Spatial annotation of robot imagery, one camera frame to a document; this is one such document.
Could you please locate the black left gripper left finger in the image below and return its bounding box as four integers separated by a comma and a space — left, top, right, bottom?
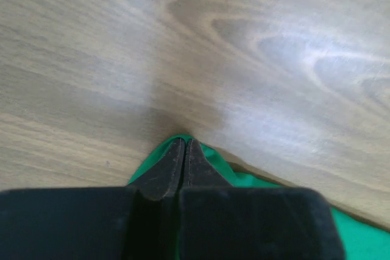
1, 138, 185, 259

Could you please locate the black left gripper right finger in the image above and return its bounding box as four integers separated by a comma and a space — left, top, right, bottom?
179, 139, 346, 259

